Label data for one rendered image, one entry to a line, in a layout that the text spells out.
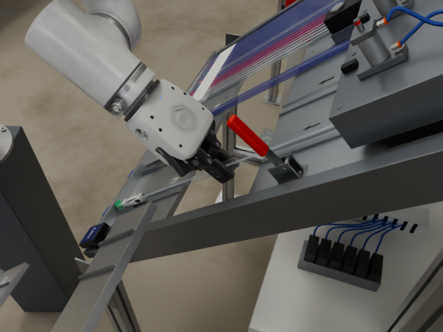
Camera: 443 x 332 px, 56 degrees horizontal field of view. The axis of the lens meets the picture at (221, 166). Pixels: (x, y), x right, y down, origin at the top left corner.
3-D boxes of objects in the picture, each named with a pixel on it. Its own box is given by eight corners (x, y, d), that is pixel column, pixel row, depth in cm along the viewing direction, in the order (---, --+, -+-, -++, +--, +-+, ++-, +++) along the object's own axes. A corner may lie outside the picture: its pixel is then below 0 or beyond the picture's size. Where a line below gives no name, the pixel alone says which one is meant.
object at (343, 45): (175, 136, 96) (170, 131, 95) (177, 132, 96) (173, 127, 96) (389, 29, 62) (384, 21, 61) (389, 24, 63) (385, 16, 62)
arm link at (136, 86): (118, 89, 53) (138, 105, 53) (150, 52, 58) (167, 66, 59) (95, 119, 59) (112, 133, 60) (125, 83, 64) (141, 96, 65)
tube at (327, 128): (119, 210, 83) (115, 206, 83) (123, 205, 84) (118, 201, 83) (350, 127, 49) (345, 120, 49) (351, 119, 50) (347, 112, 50)
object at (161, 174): (110, 249, 80) (97, 239, 79) (225, 62, 122) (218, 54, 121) (171, 234, 67) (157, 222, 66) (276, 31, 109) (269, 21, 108)
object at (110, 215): (116, 258, 82) (88, 236, 79) (227, 71, 124) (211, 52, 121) (120, 257, 81) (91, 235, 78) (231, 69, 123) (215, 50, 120)
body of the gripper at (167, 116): (128, 104, 53) (196, 158, 56) (163, 60, 60) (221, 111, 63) (106, 130, 59) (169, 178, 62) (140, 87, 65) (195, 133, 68)
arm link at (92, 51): (126, 82, 65) (95, 118, 59) (53, 22, 61) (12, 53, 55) (152, 49, 59) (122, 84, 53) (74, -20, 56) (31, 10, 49)
